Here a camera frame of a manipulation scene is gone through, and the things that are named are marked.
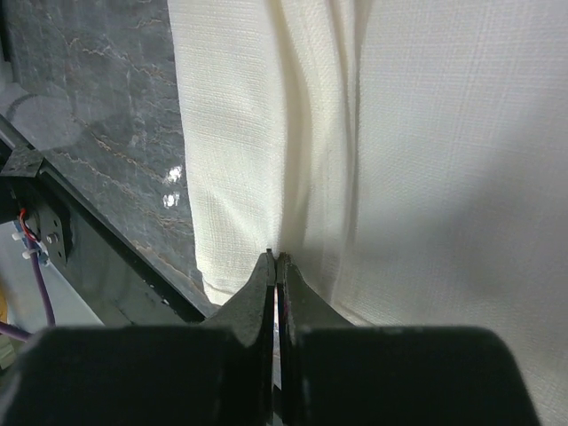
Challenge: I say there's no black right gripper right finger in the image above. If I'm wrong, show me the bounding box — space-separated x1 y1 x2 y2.
277 253 351 425

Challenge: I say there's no white cloth napkin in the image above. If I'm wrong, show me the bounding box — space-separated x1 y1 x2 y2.
168 1 567 420

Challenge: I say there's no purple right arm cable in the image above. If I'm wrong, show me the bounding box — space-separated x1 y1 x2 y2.
0 252 59 343

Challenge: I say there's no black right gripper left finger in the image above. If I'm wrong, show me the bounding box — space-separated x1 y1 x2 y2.
202 250 276 425

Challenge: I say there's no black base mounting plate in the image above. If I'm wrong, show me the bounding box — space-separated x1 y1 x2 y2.
1 118 215 326

